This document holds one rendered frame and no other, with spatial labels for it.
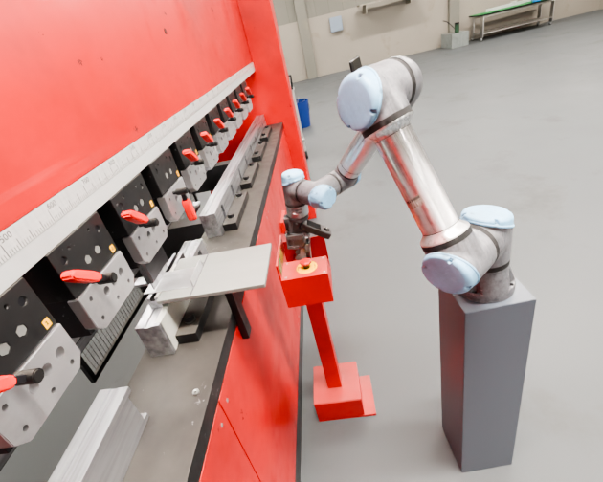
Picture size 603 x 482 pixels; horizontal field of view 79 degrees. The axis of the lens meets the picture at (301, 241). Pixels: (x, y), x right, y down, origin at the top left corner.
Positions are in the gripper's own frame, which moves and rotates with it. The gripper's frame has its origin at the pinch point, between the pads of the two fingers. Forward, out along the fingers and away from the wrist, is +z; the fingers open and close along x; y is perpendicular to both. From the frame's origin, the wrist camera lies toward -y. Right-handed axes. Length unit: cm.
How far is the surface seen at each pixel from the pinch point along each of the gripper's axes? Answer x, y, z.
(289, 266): 7.5, 7.0, -4.2
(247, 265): 36.7, 13.1, -25.9
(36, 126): 54, 35, -67
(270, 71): -178, 23, -49
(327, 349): 8.2, -2.6, 37.2
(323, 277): 15.1, -4.7, -3.7
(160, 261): 36, 35, -29
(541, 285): -49, -120, 64
